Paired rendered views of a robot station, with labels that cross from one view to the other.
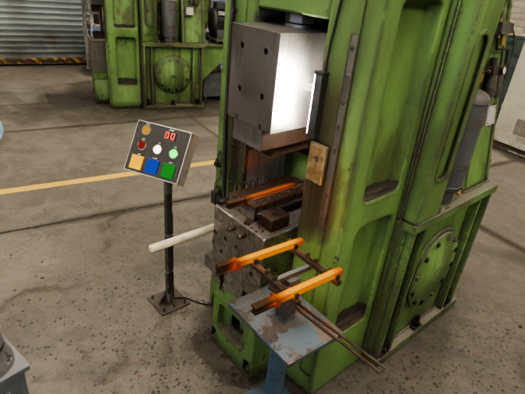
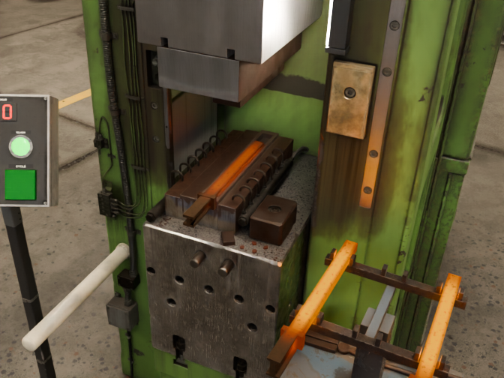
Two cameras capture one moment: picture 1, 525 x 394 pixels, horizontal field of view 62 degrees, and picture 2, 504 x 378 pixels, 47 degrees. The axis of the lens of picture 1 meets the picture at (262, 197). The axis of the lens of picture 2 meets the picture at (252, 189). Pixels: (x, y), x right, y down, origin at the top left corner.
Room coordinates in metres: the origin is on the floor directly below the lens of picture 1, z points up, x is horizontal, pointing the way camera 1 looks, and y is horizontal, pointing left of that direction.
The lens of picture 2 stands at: (0.68, 0.49, 1.78)
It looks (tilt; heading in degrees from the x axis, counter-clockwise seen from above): 32 degrees down; 335
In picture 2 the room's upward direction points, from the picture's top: 2 degrees clockwise
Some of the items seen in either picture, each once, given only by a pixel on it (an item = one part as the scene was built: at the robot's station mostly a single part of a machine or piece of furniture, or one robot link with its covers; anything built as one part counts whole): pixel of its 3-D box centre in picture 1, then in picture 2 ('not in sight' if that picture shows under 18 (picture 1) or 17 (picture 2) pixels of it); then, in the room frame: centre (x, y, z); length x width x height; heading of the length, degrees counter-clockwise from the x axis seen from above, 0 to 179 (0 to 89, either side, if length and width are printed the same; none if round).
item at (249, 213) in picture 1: (273, 195); (234, 172); (1.98, -0.05, 0.96); 0.42 x 0.20 x 0.09; 133
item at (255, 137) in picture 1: (280, 127); (236, 47); (1.98, -0.05, 1.32); 0.42 x 0.20 x 0.10; 133
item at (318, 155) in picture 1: (316, 162); (349, 100); (1.70, -0.21, 1.27); 0.09 x 0.02 x 0.17; 43
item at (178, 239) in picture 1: (186, 237); (79, 294); (2.03, 0.40, 0.62); 0.44 x 0.05 x 0.05; 133
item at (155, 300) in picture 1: (168, 295); not in sight; (2.19, 0.54, 0.05); 0.22 x 0.22 x 0.09; 43
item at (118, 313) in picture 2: (212, 261); (123, 312); (2.18, 0.26, 0.36); 0.09 x 0.07 x 0.12; 43
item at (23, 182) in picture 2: (168, 171); (21, 184); (2.03, 0.50, 1.01); 0.07 x 0.05 x 0.07; 68
